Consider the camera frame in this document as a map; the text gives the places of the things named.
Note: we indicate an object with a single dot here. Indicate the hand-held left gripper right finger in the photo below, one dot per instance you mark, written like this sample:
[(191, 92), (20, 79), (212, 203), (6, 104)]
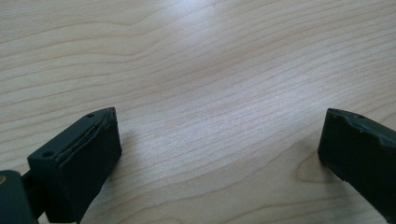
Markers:
[(362, 155)]

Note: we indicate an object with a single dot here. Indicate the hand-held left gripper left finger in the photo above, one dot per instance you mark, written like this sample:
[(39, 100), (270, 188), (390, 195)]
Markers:
[(77, 168)]

